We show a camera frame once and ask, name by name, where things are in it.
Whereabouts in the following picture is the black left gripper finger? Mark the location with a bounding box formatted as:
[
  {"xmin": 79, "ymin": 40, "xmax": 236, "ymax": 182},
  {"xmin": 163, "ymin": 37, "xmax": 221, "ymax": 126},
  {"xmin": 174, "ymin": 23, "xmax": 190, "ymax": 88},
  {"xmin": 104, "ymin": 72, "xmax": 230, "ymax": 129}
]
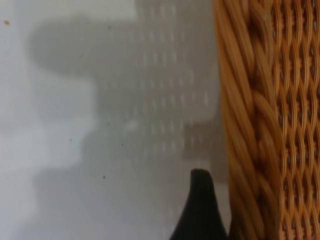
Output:
[{"xmin": 169, "ymin": 168, "xmax": 230, "ymax": 240}]

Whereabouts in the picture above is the brown woven wicker basket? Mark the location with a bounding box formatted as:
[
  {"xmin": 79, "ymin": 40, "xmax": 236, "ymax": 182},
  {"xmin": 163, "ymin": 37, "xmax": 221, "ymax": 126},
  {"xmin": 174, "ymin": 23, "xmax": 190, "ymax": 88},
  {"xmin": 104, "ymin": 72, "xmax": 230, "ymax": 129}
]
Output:
[{"xmin": 213, "ymin": 0, "xmax": 320, "ymax": 240}]

